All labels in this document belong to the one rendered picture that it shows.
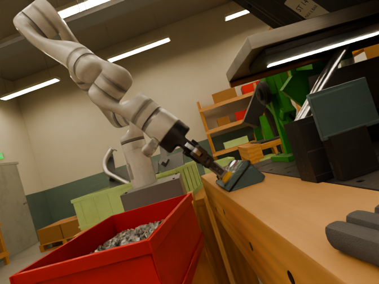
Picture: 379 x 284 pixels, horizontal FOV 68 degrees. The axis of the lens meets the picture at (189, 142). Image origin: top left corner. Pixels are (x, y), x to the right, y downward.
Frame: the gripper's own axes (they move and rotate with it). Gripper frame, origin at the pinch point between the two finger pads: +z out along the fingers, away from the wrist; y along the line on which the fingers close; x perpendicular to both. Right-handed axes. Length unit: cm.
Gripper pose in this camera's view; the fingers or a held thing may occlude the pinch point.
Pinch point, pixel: (217, 169)
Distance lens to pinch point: 65.6
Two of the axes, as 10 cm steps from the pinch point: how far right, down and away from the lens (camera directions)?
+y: -0.5, 0.6, 10.0
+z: 7.9, 6.1, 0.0
